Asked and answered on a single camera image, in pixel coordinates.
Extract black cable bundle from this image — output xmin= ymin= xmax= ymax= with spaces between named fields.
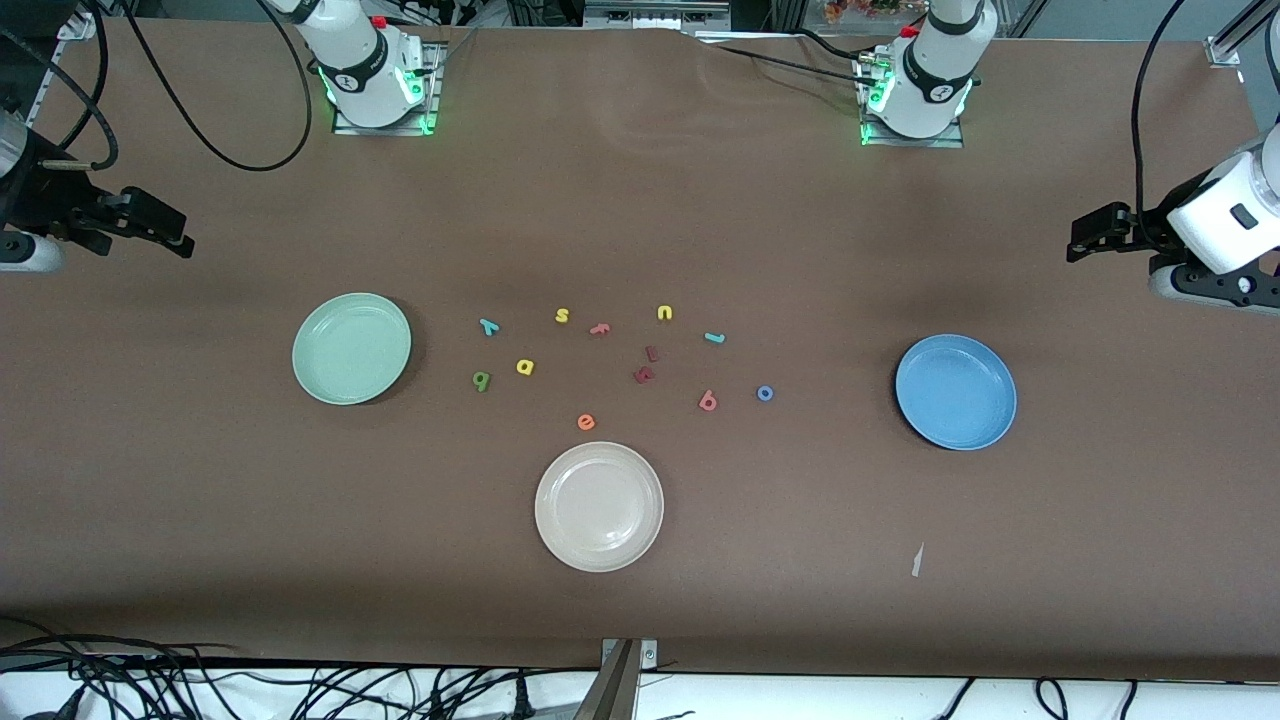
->
xmin=0 ymin=615 xmax=601 ymax=720

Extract grey camera pole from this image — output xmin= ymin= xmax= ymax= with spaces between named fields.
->
xmin=573 ymin=640 xmax=639 ymax=720

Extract blue plate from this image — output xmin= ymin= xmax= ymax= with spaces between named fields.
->
xmin=895 ymin=334 xmax=1018 ymax=452

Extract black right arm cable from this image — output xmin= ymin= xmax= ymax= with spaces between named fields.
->
xmin=0 ymin=0 xmax=313 ymax=173

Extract aluminium frame rail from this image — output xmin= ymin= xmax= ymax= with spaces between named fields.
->
xmin=28 ymin=10 xmax=98 ymax=131
xmin=1205 ymin=0 xmax=1280 ymax=69

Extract grey metal box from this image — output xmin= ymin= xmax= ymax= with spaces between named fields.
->
xmin=584 ymin=0 xmax=732 ymax=32

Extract silver metal bracket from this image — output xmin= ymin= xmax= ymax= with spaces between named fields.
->
xmin=600 ymin=638 xmax=660 ymax=671

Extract orange artificial flowers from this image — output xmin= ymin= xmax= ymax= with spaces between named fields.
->
xmin=824 ymin=0 xmax=927 ymax=24

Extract beige plate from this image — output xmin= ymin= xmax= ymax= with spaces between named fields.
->
xmin=534 ymin=441 xmax=665 ymax=573

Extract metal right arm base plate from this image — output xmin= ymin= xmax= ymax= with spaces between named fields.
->
xmin=333 ymin=42 xmax=443 ymax=137

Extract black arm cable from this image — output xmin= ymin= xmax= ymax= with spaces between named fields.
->
xmin=1129 ymin=0 xmax=1186 ymax=236
xmin=0 ymin=0 xmax=313 ymax=173

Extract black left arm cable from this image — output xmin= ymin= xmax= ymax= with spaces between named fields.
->
xmin=1129 ymin=0 xmax=1186 ymax=236

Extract black cable on table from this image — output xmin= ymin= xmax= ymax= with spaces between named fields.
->
xmin=695 ymin=30 xmax=881 ymax=91

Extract green plate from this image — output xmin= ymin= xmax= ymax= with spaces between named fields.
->
xmin=292 ymin=292 xmax=413 ymax=406

